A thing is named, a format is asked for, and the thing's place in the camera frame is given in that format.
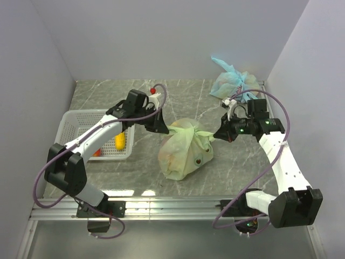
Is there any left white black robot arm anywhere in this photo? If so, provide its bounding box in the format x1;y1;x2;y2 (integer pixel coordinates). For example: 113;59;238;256
43;86;169;217

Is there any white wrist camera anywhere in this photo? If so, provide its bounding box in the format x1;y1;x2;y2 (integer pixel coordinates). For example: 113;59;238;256
222;98;237;121
147;87;162;109

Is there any aluminium mounting rail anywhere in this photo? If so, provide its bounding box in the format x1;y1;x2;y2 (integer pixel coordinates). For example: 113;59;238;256
29;196;232;221

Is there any red fake apple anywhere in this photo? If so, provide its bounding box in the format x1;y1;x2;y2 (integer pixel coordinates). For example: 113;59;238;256
93;148;101;157

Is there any tied blue plastic bag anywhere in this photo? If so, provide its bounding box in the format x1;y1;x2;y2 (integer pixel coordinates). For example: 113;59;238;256
210;57;260;99

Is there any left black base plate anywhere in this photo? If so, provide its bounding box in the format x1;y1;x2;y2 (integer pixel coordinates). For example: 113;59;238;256
76;201;126;219

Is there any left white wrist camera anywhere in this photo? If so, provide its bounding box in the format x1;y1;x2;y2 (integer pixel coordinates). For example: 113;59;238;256
147;87;162;109

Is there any light green plastic bag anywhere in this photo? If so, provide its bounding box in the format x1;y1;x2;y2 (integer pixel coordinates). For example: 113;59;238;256
158;118;215;181

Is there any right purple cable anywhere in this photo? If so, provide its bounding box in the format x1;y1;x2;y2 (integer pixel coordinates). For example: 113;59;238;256
212;88;291;236

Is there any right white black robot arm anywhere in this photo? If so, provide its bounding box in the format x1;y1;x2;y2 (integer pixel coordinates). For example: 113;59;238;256
214;98;323;228

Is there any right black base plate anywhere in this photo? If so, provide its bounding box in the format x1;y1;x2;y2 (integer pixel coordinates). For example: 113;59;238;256
219;200;247;217

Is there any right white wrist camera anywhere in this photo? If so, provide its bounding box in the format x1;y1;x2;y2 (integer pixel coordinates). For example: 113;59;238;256
222;98;237;121

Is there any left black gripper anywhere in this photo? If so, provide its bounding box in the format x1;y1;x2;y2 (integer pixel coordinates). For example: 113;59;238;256
134;106;168;133

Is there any purple cable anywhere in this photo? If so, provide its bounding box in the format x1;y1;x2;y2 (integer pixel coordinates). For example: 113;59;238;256
32;83;168;240
212;88;291;236

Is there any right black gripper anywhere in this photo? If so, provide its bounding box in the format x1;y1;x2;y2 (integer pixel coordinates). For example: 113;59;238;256
215;111;254;142

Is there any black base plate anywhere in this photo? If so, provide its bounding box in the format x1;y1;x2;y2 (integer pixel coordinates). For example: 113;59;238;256
219;200;247;217
76;201;126;219

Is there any white plastic basket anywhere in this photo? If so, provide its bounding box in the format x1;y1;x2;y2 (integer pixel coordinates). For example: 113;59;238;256
55;109;135;161

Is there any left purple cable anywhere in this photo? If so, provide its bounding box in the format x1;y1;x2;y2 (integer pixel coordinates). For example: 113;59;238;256
32;83;168;240

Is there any yellow fake lemon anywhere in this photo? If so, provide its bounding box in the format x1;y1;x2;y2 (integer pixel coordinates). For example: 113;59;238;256
114;132;126;150

